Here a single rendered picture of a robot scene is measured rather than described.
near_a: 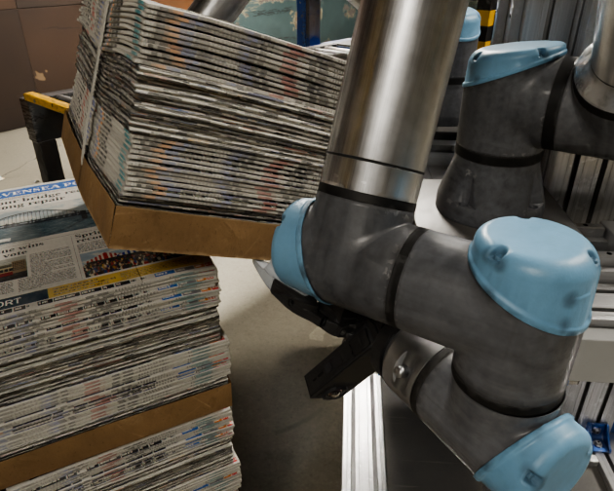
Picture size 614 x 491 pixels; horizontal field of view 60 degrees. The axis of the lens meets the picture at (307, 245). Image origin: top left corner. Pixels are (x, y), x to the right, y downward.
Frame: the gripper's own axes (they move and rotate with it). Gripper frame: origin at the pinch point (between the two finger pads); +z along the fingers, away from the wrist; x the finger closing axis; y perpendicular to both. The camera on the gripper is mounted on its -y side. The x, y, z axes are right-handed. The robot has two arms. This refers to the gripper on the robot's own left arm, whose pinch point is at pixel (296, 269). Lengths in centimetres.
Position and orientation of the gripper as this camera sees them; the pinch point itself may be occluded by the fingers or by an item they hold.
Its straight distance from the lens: 62.9
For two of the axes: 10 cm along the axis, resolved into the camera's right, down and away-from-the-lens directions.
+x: -8.2, -0.9, -5.7
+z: -4.9, -4.2, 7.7
